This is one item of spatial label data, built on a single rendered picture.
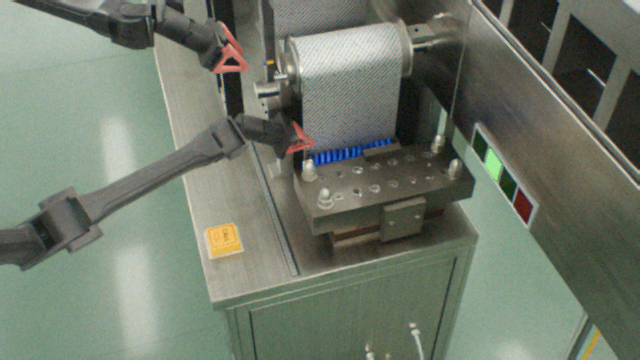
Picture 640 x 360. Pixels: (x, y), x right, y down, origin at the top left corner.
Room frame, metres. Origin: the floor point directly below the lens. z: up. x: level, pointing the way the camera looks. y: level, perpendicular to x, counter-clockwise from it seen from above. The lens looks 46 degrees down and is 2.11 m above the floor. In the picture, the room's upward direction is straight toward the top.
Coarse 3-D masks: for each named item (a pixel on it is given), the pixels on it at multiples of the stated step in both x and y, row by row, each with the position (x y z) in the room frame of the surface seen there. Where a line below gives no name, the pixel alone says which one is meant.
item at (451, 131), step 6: (450, 120) 1.45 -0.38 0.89; (450, 126) 1.44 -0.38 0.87; (456, 126) 1.42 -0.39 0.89; (444, 132) 1.46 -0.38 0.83; (450, 132) 1.43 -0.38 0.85; (456, 132) 1.42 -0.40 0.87; (450, 138) 1.43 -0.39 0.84; (456, 138) 1.42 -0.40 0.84; (462, 138) 1.43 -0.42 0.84; (456, 144) 1.42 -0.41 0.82; (462, 144) 1.43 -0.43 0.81; (462, 150) 1.43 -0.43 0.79; (462, 156) 1.43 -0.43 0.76
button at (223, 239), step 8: (232, 224) 1.02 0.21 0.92; (208, 232) 1.00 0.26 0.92; (216, 232) 1.00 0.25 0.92; (224, 232) 0.99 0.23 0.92; (232, 232) 1.00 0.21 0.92; (208, 240) 0.97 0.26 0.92; (216, 240) 0.97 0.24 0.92; (224, 240) 0.97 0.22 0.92; (232, 240) 0.97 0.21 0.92; (216, 248) 0.95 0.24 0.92; (224, 248) 0.95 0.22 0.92; (232, 248) 0.96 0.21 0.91; (240, 248) 0.96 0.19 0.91
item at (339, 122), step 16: (336, 96) 1.17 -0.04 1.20; (352, 96) 1.18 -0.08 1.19; (368, 96) 1.19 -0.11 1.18; (384, 96) 1.20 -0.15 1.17; (304, 112) 1.15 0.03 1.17; (320, 112) 1.16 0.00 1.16; (336, 112) 1.17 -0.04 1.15; (352, 112) 1.18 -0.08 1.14; (368, 112) 1.19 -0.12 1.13; (384, 112) 1.21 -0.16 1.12; (304, 128) 1.15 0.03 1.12; (320, 128) 1.16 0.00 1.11; (336, 128) 1.17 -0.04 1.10; (352, 128) 1.18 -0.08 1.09; (368, 128) 1.19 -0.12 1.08; (384, 128) 1.21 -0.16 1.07; (304, 144) 1.15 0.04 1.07; (320, 144) 1.16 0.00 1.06; (336, 144) 1.17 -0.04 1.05; (352, 144) 1.18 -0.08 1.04; (304, 160) 1.15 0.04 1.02
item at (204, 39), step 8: (192, 24) 1.11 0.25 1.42; (200, 24) 1.13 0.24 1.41; (208, 24) 1.17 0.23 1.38; (192, 32) 1.10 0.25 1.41; (200, 32) 1.11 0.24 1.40; (208, 32) 1.12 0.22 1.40; (216, 32) 1.13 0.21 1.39; (184, 40) 1.10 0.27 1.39; (192, 40) 1.10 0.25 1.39; (200, 40) 1.10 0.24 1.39; (208, 40) 1.11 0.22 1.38; (216, 40) 1.10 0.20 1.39; (192, 48) 1.10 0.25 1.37; (200, 48) 1.10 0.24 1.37; (208, 48) 1.10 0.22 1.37; (216, 48) 1.09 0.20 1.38; (200, 56) 1.11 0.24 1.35; (208, 56) 1.08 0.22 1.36; (200, 64) 1.09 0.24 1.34; (208, 64) 1.08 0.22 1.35
